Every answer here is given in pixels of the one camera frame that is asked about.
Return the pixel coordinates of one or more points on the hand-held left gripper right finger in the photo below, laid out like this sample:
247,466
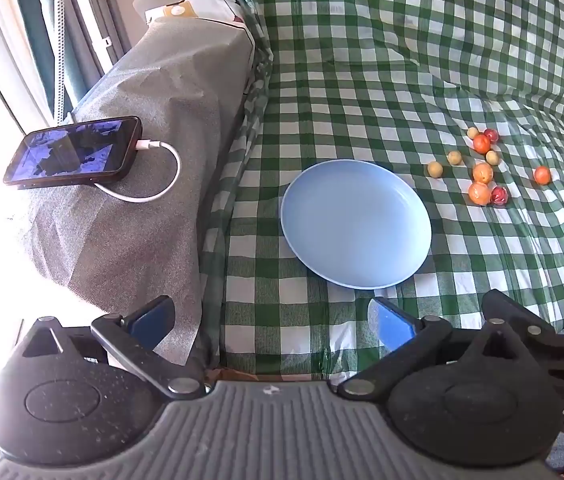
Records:
393,324

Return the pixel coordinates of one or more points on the green checked cloth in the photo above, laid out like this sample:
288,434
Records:
362,60

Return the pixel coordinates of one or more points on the small yellow longan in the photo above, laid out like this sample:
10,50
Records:
472,133
492,157
455,158
435,169

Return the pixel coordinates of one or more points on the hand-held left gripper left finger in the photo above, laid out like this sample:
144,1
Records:
149,319

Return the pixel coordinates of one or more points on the grey fabric covered box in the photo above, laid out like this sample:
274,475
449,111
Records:
162,85

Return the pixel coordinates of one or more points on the teal curtain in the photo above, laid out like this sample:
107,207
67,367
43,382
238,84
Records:
62,20

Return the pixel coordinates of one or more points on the black smartphone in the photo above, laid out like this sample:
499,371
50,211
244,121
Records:
72,152

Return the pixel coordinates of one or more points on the orange tangerine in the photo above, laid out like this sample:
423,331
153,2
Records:
481,144
482,173
542,175
479,193

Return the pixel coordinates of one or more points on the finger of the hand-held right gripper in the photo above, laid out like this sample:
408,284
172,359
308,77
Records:
554,342

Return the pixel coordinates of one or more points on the light blue plate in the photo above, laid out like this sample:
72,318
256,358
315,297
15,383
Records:
357,225

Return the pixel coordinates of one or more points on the red plastic-wrapped ball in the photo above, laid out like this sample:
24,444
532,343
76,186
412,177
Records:
500,196
492,135

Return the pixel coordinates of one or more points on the white corrugated strip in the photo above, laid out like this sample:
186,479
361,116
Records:
60,60

